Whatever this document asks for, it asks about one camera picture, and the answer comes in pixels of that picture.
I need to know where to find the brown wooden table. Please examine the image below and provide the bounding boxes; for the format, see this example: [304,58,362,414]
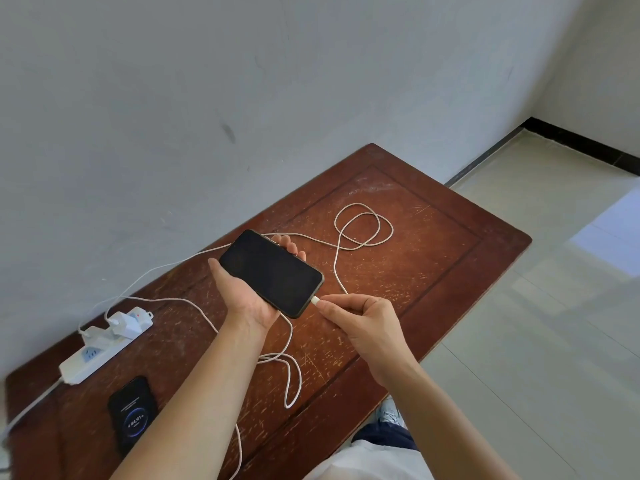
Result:
[5,143,533,480]

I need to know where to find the person's dark blue trousers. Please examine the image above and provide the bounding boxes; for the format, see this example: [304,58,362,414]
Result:
[351,422,419,451]

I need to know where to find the person's left forearm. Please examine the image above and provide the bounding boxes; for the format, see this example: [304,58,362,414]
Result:
[109,312,271,480]

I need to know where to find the person's right forearm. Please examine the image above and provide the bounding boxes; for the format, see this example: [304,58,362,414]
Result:
[385,359,523,480]

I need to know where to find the person's left hand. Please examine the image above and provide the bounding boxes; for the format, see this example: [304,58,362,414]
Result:
[207,233,307,331]

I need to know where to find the person's white shoe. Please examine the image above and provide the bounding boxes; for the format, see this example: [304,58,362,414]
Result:
[375,397,407,429]

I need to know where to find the white charger cable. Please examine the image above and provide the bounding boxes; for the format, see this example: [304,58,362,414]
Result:
[77,297,303,480]
[103,203,395,323]

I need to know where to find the white power strip blue sockets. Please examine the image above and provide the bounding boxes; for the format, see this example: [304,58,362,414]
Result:
[59,307,155,386]

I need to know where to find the person's right hand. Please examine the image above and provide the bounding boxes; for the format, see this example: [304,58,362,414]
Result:
[317,293,421,391]

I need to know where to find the person's white shirt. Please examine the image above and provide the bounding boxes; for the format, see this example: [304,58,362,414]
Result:
[302,439,436,480]

